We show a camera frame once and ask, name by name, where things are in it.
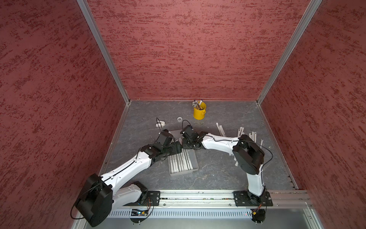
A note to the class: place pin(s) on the left aluminium corner post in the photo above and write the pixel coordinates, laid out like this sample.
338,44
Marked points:
86,11

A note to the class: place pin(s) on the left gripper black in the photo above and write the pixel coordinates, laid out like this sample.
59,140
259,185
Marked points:
174,148

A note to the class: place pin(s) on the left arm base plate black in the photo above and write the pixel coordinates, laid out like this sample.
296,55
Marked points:
149,197

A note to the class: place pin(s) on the perforated cable duct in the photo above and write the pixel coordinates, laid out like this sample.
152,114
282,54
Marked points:
201,214

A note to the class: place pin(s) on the translucent plastic storage box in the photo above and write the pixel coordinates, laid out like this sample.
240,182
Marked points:
178,137

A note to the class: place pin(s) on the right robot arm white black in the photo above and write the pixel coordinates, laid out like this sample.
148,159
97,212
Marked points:
249,156

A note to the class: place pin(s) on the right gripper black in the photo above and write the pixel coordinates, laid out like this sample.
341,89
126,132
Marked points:
185,141

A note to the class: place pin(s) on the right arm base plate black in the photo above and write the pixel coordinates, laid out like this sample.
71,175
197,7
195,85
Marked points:
246,199

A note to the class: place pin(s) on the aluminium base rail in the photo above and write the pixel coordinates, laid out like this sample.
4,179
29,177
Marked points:
218,199

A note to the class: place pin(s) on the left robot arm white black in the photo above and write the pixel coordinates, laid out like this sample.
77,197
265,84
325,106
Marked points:
102,194

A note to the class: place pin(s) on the right aluminium corner post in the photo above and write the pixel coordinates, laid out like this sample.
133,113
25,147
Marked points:
299,30

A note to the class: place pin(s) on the aluminium corner post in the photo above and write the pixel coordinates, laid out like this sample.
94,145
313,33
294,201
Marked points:
299,30
86,11

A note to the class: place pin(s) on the white plastic clip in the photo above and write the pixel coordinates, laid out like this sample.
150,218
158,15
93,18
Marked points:
160,124

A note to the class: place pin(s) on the yellow metal cup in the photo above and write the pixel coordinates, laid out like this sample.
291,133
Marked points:
199,114

